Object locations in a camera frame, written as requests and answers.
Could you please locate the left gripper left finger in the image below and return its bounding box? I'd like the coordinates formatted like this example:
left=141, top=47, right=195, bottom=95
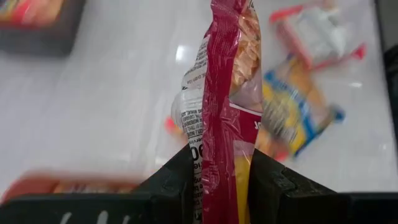
left=133, top=144, right=195, bottom=224

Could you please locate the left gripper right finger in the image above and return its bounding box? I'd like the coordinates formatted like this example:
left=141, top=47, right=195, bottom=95
left=248, top=148, right=336, bottom=224

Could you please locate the blue soy sauce ramen packet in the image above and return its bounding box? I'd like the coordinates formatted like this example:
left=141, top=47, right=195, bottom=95
left=261, top=54, right=346, bottom=158

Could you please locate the pink ramen packet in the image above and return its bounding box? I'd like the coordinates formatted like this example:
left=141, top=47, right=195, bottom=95
left=170, top=0, right=265, bottom=224

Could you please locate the coral plastic bin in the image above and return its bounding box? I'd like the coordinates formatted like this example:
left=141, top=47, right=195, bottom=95
left=1, top=172, right=141, bottom=205

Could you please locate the dark grey plastic bin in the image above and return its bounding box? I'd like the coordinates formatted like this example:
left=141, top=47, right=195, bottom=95
left=0, top=0, right=87, bottom=58

